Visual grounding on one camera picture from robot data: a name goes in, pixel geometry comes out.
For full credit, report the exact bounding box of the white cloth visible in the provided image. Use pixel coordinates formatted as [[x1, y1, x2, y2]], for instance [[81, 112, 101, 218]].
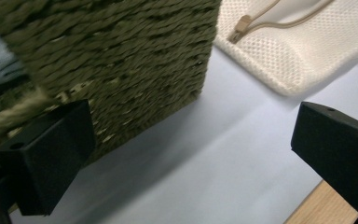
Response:
[[213, 0, 358, 97]]

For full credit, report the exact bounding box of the green woven basket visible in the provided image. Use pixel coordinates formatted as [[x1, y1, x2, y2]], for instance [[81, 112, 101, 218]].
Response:
[[0, 0, 222, 171]]

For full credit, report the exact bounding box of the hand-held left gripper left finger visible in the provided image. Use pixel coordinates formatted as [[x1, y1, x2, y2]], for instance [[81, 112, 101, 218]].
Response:
[[0, 99, 97, 217]]

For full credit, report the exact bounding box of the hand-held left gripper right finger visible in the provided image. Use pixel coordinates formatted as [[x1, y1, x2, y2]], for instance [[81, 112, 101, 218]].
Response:
[[290, 101, 358, 218]]

